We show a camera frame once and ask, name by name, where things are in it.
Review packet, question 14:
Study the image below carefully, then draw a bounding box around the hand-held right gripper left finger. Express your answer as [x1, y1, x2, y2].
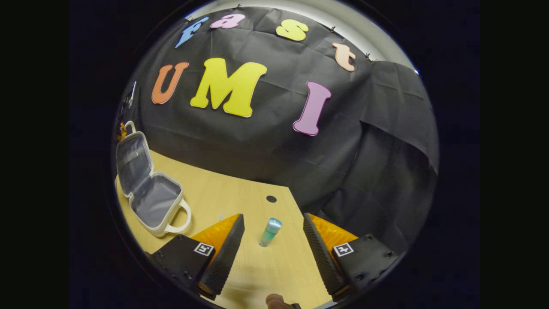
[146, 213, 245, 301]

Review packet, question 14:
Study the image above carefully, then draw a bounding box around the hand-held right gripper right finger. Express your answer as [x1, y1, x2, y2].
[303, 213, 406, 302]

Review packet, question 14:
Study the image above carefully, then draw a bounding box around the blue skincare bottle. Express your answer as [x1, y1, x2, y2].
[259, 217, 283, 248]

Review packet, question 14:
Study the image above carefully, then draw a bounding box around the white suitcase with grey lining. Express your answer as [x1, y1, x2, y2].
[115, 121, 192, 238]

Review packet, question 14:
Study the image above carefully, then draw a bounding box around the black backdrop cloth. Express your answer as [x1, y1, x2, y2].
[116, 5, 439, 254]

